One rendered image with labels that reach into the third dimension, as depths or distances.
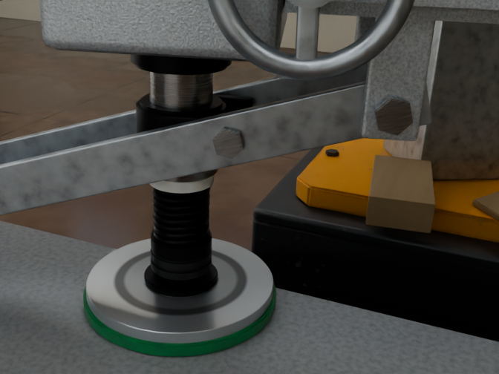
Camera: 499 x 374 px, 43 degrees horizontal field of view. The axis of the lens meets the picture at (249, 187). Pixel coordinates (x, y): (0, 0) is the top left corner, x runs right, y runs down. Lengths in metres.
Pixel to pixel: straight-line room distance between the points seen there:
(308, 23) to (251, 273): 0.37
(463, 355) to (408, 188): 0.39
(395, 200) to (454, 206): 0.17
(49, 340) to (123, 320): 0.08
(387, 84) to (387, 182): 0.51
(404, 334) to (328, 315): 0.09
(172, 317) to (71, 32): 0.30
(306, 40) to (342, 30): 6.27
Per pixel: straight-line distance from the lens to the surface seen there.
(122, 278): 0.74
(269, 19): 0.52
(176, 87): 0.62
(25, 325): 0.73
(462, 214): 1.11
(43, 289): 0.78
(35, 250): 0.87
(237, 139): 0.58
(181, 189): 0.65
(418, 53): 0.55
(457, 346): 0.72
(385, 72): 0.55
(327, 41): 6.78
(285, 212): 1.12
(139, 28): 0.53
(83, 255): 0.85
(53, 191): 0.66
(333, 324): 0.72
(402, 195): 1.00
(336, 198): 1.13
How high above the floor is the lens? 1.21
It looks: 23 degrees down
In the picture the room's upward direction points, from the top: 3 degrees clockwise
